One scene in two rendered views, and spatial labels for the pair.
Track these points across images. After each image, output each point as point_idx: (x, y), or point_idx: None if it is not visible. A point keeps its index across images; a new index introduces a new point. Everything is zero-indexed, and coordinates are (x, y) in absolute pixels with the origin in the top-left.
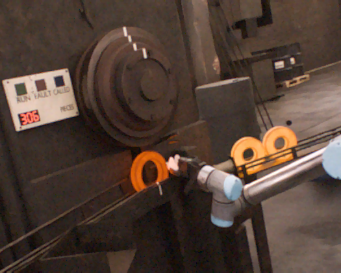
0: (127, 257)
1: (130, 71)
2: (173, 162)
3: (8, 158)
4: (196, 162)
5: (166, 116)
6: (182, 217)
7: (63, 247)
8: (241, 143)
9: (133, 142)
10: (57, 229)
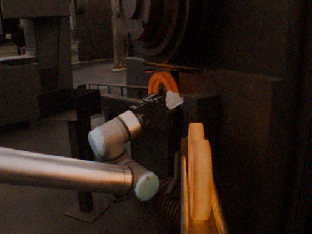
0: (71, 119)
1: None
2: (166, 96)
3: None
4: (140, 103)
5: (164, 41)
6: (166, 158)
7: (83, 94)
8: (189, 127)
9: (143, 55)
10: (129, 93)
